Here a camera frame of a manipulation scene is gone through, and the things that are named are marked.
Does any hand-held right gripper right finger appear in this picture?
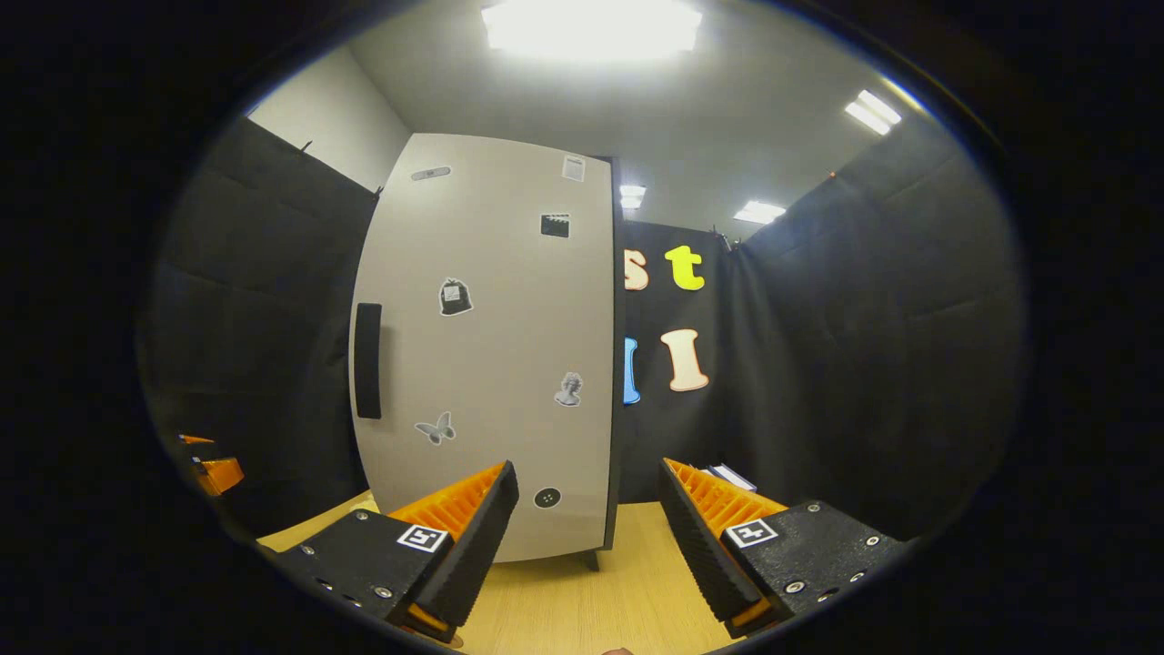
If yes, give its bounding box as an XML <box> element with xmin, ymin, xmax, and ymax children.
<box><xmin>657</xmin><ymin>458</ymin><xmax>913</xmax><ymax>640</ymax></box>

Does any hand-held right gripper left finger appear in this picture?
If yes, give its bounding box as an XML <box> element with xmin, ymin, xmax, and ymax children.
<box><xmin>273</xmin><ymin>459</ymin><xmax>521</xmax><ymax>642</ymax></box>

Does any black cabinet door handle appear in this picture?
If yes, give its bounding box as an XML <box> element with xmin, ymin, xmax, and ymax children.
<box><xmin>354</xmin><ymin>302</ymin><xmax>384</xmax><ymax>420</ymax></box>

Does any grey cabinet door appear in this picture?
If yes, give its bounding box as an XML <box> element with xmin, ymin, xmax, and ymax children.
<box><xmin>350</xmin><ymin>133</ymin><xmax>619</xmax><ymax>563</ymax></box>

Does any black backdrop cloth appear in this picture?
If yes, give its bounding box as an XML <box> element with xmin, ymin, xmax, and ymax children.
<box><xmin>136</xmin><ymin>118</ymin><xmax>1033</xmax><ymax>547</ymax></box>

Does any double ceiling light panel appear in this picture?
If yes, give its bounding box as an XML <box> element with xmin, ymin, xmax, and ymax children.
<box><xmin>843</xmin><ymin>88</ymin><xmax>903</xmax><ymax>137</ymax></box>

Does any large ceiling light panel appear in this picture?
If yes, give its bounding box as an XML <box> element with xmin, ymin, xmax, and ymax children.
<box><xmin>480</xmin><ymin>0</ymin><xmax>704</xmax><ymax>63</ymax></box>

